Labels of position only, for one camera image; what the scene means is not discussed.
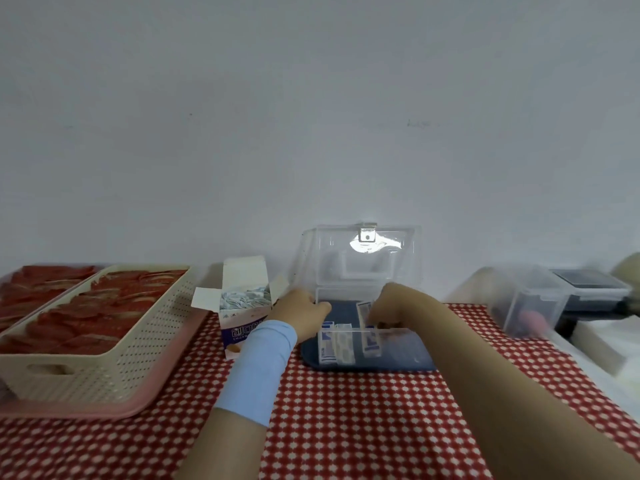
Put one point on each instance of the beige round object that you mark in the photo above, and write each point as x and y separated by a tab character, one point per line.
629	274

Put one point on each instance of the person's left forearm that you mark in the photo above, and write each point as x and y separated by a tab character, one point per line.
225	449

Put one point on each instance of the person's left hand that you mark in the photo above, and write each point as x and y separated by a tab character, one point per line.
300	314

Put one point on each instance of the clear storage box blue base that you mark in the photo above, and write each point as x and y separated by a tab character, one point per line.
360	264

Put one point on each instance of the black flat object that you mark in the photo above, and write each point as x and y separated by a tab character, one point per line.
590	282

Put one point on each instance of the cream perforated plastic basket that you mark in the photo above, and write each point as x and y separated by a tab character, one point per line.
125	369

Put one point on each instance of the red white checked tablecloth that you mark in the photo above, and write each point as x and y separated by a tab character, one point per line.
360	429

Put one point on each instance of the light blue wristband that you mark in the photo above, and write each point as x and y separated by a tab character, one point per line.
257	372

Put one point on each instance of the pink plastic tray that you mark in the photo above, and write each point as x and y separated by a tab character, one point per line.
175	364

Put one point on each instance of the person's right forearm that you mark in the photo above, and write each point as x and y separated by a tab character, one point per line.
510	394

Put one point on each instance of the pile of red packets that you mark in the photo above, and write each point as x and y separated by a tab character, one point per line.
40	287
100	314

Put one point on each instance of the pile of bandage strips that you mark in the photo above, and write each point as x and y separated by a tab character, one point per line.
245	297

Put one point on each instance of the clear plastic container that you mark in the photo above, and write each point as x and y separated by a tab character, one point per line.
525	304

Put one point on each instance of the blue white cardboard box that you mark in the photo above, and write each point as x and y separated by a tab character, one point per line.
240	274

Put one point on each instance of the person's right hand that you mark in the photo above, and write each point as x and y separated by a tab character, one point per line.
397	307

